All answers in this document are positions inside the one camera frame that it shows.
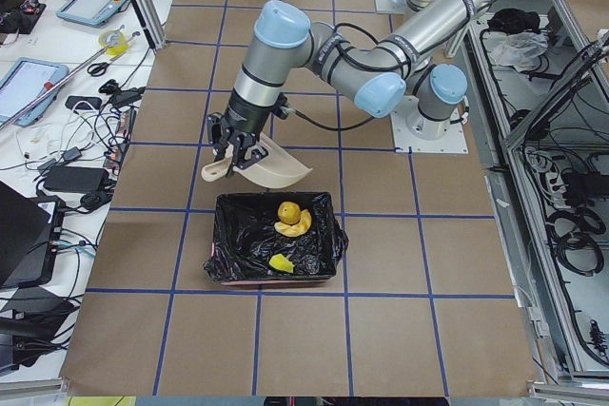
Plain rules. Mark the black handled scissors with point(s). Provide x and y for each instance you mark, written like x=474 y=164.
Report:
x=98 y=69

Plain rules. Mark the black lined trash bin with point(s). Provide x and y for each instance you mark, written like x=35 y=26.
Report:
x=244 y=239

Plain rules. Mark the yellow tape roll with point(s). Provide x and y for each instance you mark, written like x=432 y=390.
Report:
x=114 y=42

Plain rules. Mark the white crumpled cloth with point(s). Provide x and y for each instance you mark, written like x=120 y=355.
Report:
x=520 y=51

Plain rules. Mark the yellow sponge block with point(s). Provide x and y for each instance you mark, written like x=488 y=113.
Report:
x=281 y=263

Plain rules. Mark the blue teach pendant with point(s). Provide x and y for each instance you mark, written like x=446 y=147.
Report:
x=92 y=13
x=26 y=80

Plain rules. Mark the lower blue teach pendant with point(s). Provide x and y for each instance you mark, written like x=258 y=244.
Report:
x=26 y=80

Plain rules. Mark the black laptop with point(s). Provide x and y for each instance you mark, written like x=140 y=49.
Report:
x=30 y=230

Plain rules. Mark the black power adapter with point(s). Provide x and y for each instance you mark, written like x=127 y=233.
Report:
x=75 y=179

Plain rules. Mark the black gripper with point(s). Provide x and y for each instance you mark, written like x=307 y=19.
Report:
x=245 y=117

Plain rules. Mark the upper blue teach pendant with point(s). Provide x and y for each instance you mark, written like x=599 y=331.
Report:
x=92 y=13

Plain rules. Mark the yellow lemon toy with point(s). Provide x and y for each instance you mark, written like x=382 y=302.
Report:
x=289 y=212

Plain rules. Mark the beige plastic dustpan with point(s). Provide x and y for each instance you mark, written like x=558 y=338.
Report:
x=278 y=170

